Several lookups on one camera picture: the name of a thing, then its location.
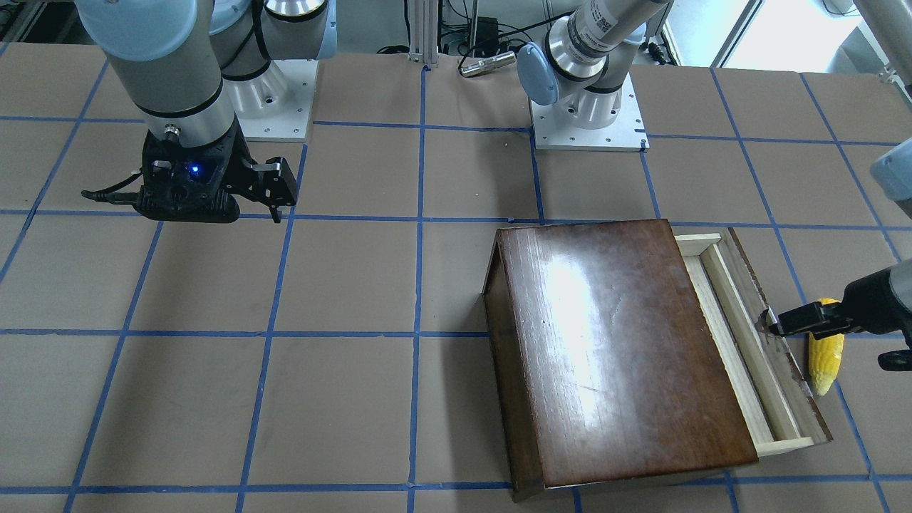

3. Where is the yellow corn cob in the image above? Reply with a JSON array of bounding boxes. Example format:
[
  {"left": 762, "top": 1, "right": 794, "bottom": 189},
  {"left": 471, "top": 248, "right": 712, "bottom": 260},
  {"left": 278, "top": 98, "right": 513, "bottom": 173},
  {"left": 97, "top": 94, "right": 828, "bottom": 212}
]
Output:
[{"left": 808, "top": 321, "right": 846, "bottom": 397}]

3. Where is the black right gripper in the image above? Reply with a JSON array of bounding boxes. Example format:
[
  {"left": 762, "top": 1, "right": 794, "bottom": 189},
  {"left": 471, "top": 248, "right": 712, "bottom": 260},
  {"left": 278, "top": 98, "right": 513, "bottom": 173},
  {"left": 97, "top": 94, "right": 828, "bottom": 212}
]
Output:
[{"left": 134, "top": 120, "right": 299, "bottom": 224}]

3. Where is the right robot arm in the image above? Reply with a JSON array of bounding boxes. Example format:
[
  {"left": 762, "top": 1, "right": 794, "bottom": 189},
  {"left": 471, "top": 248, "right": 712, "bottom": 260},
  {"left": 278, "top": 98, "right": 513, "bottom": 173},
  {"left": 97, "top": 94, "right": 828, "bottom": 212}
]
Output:
[{"left": 76, "top": 1, "right": 338, "bottom": 224}]

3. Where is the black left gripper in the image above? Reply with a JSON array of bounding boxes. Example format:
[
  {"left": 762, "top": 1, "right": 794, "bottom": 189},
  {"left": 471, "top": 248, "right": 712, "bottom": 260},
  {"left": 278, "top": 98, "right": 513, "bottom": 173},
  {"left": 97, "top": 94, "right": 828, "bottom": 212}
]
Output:
[{"left": 767, "top": 269, "right": 911, "bottom": 371}]

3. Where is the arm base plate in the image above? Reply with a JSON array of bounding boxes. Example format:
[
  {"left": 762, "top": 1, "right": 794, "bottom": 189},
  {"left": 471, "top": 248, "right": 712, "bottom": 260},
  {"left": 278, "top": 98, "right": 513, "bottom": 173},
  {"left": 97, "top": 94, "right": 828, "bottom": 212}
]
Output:
[
  {"left": 224, "top": 61, "right": 320, "bottom": 143},
  {"left": 529, "top": 75, "right": 651, "bottom": 152}
]

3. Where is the silver metal cylinder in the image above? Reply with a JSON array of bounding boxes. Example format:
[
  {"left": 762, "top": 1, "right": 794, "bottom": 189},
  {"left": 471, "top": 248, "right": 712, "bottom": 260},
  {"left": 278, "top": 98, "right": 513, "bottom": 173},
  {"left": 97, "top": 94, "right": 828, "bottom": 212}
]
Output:
[{"left": 458, "top": 51, "right": 516, "bottom": 78}]

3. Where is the aluminium frame post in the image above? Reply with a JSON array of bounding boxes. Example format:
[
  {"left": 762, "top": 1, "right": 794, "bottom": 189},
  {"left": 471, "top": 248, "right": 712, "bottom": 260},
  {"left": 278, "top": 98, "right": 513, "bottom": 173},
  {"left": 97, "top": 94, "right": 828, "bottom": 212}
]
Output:
[{"left": 405, "top": 0, "right": 440, "bottom": 68}]

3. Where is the dark brown wooden cabinet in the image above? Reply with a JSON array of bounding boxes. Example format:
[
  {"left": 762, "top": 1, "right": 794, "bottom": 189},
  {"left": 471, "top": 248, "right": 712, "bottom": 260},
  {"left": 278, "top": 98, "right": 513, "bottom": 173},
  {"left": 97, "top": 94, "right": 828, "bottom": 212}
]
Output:
[{"left": 483, "top": 219, "right": 759, "bottom": 502}]

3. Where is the light wood drawer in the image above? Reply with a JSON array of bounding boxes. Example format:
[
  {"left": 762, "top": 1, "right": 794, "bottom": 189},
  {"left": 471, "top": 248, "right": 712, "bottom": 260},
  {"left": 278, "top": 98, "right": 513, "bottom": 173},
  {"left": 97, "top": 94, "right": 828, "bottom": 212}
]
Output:
[{"left": 675, "top": 228, "right": 833, "bottom": 458}]

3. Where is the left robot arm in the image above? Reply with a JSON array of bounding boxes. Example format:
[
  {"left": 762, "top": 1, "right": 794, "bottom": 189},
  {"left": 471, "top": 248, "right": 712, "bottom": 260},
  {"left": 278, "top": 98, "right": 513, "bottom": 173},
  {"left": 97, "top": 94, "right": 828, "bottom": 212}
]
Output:
[{"left": 757, "top": 1, "right": 910, "bottom": 371}]

